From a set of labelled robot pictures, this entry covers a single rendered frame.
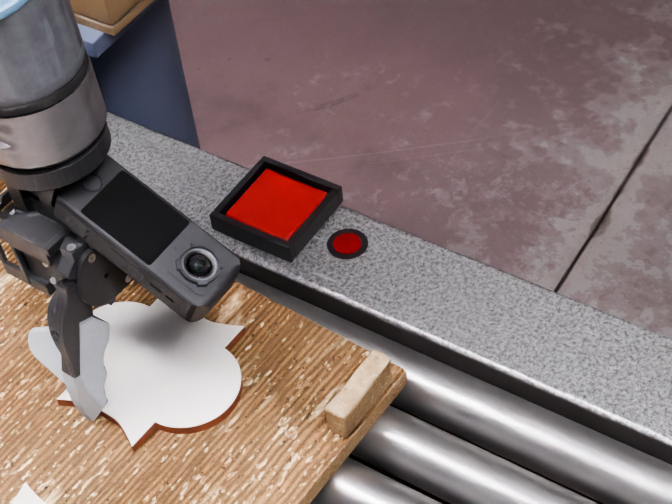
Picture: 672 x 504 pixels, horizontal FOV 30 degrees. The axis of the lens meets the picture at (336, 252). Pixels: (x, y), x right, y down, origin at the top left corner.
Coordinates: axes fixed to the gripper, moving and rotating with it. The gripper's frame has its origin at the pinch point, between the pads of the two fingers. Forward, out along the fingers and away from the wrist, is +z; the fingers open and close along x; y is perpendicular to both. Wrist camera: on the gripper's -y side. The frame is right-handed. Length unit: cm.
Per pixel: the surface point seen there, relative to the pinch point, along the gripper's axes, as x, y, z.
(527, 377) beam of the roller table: -14.7, -21.3, 4.3
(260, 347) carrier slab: -5.5, -5.2, 1.1
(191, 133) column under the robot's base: -46, 45, 32
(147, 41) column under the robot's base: -42, 43, 15
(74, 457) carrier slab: 8.4, -0.4, 0.8
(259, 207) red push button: -16.8, 3.9, 1.2
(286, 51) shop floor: -120, 98, 88
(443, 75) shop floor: -130, 66, 90
